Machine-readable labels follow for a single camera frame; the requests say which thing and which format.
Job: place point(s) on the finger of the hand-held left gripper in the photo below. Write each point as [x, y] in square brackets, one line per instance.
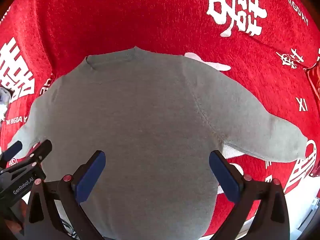
[41, 151]
[13, 150]

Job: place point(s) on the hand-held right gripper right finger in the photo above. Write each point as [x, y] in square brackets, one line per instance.
[223, 177]

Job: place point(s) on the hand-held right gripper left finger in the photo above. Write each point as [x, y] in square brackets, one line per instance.
[91, 176]

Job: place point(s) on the grey knit sweater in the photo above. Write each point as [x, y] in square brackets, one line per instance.
[150, 117]

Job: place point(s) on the white printed cloth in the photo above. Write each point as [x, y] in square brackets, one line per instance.
[3, 105]

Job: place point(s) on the red gold patterned cloth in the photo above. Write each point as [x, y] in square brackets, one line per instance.
[315, 80]

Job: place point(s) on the red printed blanket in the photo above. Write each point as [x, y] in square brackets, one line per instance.
[125, 17]

